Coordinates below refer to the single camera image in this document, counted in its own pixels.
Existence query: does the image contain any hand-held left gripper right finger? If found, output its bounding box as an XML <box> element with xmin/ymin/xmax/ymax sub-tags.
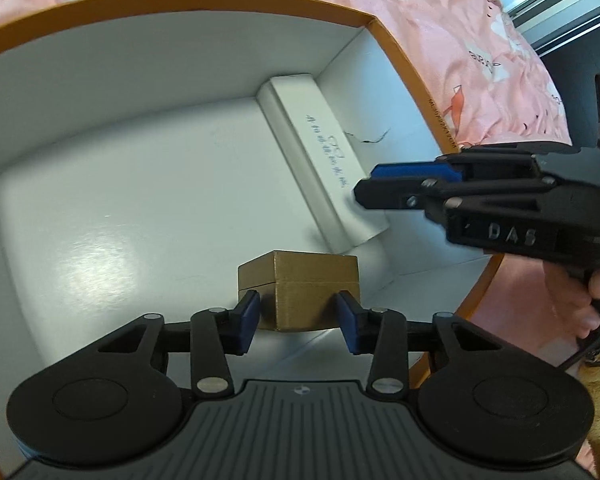
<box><xmin>335</xmin><ymin>290</ymin><xmax>500</xmax><ymax>398</ymax></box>

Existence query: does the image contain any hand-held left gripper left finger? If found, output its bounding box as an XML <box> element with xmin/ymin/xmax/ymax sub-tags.
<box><xmin>99</xmin><ymin>289</ymin><xmax>262</xmax><ymax>399</ymax></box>

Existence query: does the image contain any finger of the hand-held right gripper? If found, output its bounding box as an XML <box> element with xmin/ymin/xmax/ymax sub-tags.
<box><xmin>371</xmin><ymin>141</ymin><xmax>582</xmax><ymax>184</ymax></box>
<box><xmin>354</xmin><ymin>175</ymin><xmax>561</xmax><ymax>213</ymax></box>

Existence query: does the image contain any small gold box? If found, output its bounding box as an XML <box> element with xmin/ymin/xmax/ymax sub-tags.
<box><xmin>237</xmin><ymin>250</ymin><xmax>361</xmax><ymax>333</ymax></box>

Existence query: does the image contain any long white cardboard box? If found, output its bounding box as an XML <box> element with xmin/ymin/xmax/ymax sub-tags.
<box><xmin>256</xmin><ymin>74</ymin><xmax>392</xmax><ymax>255</ymax></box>

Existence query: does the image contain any orange storage box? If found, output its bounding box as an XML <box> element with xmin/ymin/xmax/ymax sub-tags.
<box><xmin>0</xmin><ymin>0</ymin><xmax>503</xmax><ymax>480</ymax></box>

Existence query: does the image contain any person's right hand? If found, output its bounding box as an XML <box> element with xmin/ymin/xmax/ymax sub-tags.
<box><xmin>542</xmin><ymin>255</ymin><xmax>600</xmax><ymax>342</ymax></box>

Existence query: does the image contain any pink printed blanket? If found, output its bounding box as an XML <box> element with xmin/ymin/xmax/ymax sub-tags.
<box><xmin>0</xmin><ymin>0</ymin><xmax>581</xmax><ymax>376</ymax></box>

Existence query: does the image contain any black cable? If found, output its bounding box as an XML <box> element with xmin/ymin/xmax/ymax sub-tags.
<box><xmin>559</xmin><ymin>300</ymin><xmax>600</xmax><ymax>372</ymax></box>

